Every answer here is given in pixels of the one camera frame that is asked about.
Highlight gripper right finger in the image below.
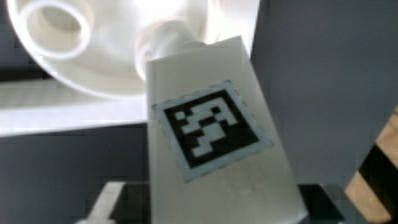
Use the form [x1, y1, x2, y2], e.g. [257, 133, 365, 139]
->
[298, 184, 344, 224]

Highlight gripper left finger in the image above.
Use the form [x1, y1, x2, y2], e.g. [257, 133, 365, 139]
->
[74, 182, 150, 224]

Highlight white stool leg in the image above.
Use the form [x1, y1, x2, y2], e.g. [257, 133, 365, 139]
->
[132, 20, 310, 224]

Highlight white round stool seat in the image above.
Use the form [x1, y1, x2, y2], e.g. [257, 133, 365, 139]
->
[3, 0, 260, 99]

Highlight wooden striped object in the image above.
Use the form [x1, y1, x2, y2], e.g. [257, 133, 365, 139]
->
[344, 107, 398, 224]

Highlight white front fence bar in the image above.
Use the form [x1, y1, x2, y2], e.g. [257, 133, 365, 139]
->
[0, 80, 147, 137]

